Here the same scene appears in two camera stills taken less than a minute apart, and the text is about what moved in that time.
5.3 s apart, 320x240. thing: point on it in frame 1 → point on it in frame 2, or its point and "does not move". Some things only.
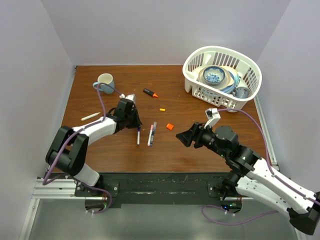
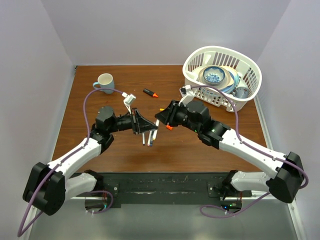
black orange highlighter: x=151 y=93 does not move
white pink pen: x=150 y=135 does not move
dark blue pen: x=154 y=126 does not move
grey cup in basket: x=241 y=92 does not move
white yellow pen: x=91 y=115 → x=156 y=131
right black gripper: x=194 y=134 → x=168 y=116
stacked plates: x=229 y=84 does not move
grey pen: x=138 y=136 → x=143 y=139
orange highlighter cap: x=169 y=126 does not move
